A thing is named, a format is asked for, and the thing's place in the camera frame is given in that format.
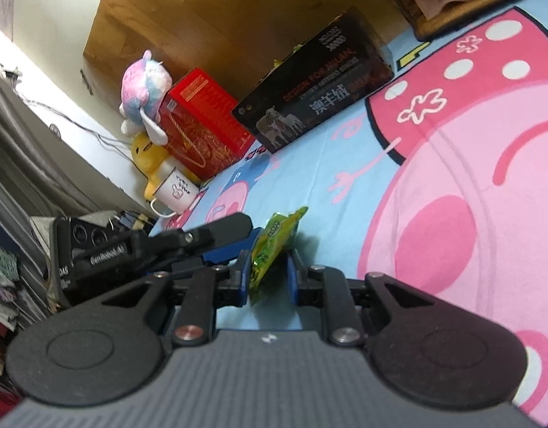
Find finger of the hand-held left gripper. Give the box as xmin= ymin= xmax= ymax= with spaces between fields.
xmin=182 ymin=213 xmax=262 ymax=270

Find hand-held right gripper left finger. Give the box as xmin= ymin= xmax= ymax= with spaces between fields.
xmin=78 ymin=250 xmax=252 ymax=346

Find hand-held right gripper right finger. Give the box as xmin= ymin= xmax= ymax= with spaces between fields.
xmin=286 ymin=250 xmax=471 ymax=346

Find small yellow-green snack packet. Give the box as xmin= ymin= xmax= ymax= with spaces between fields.
xmin=249 ymin=206 xmax=309 ymax=306

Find black cardboard box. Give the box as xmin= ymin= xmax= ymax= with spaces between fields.
xmin=231 ymin=6 xmax=395 ymax=154

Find white enamel mug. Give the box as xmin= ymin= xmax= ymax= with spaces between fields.
xmin=150 ymin=165 xmax=201 ymax=217

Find hanging clothes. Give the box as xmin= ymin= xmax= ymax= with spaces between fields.
xmin=0 ymin=232 xmax=22 ymax=304

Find yellow duck plush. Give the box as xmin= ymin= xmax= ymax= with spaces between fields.
xmin=130 ymin=131 xmax=201 ymax=201

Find red gift box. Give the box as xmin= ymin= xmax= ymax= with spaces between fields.
xmin=158 ymin=68 xmax=257 ymax=183

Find grey curtain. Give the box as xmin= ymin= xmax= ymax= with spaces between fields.
xmin=0 ymin=49 xmax=154 ymax=277

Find printed cartoon pig blanket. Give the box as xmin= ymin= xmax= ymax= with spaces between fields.
xmin=147 ymin=0 xmax=548 ymax=420

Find pink blue plush toy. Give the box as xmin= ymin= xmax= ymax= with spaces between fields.
xmin=119 ymin=51 xmax=174 ymax=146

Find wooden board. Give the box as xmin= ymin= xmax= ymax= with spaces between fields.
xmin=82 ymin=0 xmax=417 ymax=112

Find brown woven mat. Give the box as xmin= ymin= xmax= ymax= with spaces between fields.
xmin=367 ymin=0 xmax=548 ymax=41

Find black wall cables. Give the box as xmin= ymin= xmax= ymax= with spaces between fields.
xmin=6 ymin=67 xmax=136 ymax=161

